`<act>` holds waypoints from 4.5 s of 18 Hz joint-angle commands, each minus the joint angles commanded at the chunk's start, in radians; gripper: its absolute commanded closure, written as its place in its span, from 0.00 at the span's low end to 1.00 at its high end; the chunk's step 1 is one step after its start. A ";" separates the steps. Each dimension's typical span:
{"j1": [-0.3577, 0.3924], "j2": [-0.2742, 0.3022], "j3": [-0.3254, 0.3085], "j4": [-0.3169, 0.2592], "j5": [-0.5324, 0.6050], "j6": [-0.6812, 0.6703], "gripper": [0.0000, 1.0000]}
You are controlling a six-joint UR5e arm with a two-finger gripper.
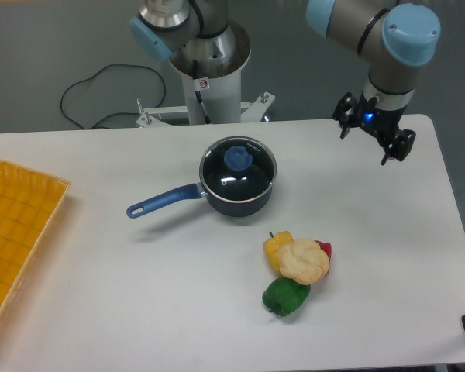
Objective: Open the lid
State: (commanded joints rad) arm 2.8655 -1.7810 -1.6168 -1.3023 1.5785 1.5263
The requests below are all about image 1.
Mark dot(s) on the beige cauliflower bread toy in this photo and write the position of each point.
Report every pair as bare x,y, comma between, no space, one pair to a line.
303,260

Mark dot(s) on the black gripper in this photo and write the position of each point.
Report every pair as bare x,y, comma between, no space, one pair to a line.
379,115

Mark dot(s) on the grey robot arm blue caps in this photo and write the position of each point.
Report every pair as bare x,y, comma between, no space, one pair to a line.
397,39

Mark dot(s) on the red bell pepper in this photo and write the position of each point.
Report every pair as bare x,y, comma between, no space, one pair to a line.
325,250

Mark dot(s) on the glass lid blue knob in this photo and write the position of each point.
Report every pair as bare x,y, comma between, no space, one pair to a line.
238,169

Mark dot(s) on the dark blue saucepan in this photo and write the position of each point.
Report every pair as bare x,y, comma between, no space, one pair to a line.
196,191

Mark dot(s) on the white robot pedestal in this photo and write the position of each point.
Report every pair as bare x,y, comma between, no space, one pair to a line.
211,77

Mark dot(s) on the yellow woven basket tray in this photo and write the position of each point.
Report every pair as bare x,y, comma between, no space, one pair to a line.
29,200

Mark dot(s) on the yellow bell pepper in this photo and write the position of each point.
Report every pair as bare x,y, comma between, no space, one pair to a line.
272,245

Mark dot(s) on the green bell pepper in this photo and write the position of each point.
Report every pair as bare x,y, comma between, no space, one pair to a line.
285,296

